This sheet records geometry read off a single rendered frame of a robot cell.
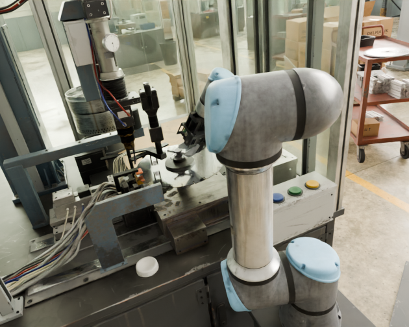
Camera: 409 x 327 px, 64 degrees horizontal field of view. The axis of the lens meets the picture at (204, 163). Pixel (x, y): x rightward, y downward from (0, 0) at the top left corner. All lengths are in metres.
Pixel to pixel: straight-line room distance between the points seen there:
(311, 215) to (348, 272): 1.00
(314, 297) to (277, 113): 0.46
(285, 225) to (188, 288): 0.38
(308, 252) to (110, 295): 0.60
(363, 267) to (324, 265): 1.40
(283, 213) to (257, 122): 0.61
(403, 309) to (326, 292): 1.22
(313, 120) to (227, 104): 0.13
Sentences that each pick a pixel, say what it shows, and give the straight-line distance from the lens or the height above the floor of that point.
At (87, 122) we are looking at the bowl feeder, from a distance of 1.78.
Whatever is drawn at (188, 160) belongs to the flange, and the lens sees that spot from 1.21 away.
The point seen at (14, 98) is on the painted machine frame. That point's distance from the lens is 1.59.
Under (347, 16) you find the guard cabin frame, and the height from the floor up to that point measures 1.40.
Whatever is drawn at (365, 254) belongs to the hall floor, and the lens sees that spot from 2.25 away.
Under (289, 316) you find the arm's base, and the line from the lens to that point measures 0.90.
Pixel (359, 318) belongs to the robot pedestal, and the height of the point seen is 0.75.
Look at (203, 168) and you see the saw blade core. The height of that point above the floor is 0.95.
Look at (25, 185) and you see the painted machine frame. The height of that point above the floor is 0.94.
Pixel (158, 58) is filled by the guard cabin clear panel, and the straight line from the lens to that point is 2.22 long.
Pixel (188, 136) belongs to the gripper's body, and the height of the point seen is 1.10.
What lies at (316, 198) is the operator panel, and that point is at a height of 0.87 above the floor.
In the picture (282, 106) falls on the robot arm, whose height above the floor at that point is 1.36.
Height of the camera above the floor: 1.53
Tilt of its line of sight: 29 degrees down
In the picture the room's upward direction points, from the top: 7 degrees counter-clockwise
